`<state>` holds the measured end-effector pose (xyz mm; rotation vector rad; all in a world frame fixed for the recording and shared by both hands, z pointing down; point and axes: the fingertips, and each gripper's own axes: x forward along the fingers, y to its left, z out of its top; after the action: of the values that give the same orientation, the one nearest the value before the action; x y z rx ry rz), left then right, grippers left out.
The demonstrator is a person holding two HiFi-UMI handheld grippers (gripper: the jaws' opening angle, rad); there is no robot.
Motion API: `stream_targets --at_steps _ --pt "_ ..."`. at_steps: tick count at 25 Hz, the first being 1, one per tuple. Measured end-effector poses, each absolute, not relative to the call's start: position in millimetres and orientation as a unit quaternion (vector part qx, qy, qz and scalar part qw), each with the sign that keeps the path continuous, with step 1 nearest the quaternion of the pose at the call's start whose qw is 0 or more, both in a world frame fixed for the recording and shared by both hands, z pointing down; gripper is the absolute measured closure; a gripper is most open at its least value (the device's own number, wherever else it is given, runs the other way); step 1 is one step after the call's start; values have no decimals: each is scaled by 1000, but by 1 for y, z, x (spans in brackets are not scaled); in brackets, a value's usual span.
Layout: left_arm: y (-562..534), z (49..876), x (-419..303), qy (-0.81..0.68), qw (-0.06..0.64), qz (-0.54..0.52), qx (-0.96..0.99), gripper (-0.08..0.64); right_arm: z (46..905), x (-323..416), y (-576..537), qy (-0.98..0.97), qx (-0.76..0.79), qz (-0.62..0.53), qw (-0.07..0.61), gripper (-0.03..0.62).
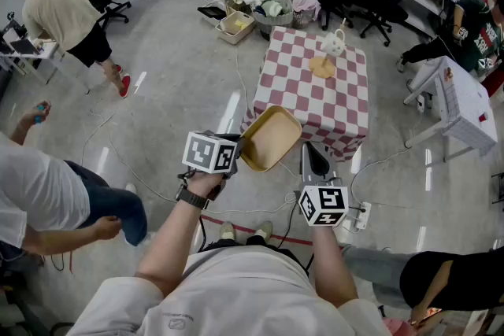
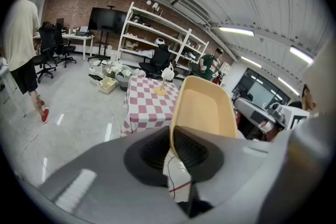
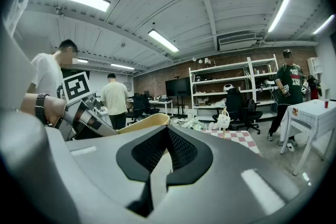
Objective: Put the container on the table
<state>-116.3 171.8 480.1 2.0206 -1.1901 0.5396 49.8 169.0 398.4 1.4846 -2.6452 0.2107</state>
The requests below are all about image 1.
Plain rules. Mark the beige plastic bin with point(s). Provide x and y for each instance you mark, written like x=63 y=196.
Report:
x=236 y=29

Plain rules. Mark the pink cloth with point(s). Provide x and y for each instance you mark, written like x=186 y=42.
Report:
x=397 y=327

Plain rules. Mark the white tray with black tablet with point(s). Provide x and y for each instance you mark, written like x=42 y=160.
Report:
x=210 y=13

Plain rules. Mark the person's right beige shoe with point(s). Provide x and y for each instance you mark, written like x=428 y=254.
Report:
x=264 y=230

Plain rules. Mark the person's left beige shoe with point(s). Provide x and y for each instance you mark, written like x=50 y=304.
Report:
x=227 y=231

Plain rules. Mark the white power strip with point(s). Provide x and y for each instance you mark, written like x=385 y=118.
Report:
x=361 y=214

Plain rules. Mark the person's left hand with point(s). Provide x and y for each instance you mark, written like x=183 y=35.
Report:
x=202 y=183

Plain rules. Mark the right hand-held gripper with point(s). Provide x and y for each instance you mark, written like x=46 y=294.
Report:
x=323 y=206

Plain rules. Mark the red cup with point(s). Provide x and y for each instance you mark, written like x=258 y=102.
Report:
x=483 y=117

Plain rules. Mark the person's white t-shirt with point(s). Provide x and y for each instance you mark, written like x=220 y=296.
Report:
x=244 y=299

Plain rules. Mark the white patterned mug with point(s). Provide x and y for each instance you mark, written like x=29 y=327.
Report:
x=332 y=43

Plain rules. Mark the grey laundry basket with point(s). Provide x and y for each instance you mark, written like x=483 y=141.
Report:
x=275 y=12

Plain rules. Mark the wooden mug tree stand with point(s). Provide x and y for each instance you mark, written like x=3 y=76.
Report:
x=322 y=67

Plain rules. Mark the white side table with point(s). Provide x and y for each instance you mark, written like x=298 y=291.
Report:
x=460 y=98

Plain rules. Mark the person's right forearm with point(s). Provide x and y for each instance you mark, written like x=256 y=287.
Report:
x=330 y=267

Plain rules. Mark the checkered cloth table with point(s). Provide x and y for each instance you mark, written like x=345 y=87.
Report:
x=311 y=63

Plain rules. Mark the basket of pink clothes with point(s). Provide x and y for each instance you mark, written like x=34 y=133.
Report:
x=305 y=6

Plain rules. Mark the silver laptop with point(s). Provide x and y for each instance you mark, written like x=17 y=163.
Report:
x=24 y=47

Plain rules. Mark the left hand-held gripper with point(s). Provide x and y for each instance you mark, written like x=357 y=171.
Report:
x=208 y=151

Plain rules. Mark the person's beige shoe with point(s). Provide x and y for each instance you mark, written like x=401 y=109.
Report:
x=264 y=230
x=227 y=231

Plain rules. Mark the tan rectangular tray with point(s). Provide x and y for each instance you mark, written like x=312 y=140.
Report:
x=271 y=137

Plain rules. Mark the white work desk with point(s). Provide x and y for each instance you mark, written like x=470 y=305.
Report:
x=43 y=51

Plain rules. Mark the person's black trousers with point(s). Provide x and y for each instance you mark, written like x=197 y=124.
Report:
x=293 y=257

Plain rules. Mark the person's left forearm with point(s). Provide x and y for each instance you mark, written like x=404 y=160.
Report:
x=169 y=248

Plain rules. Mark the black wristwatch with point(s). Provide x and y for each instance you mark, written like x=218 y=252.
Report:
x=193 y=199

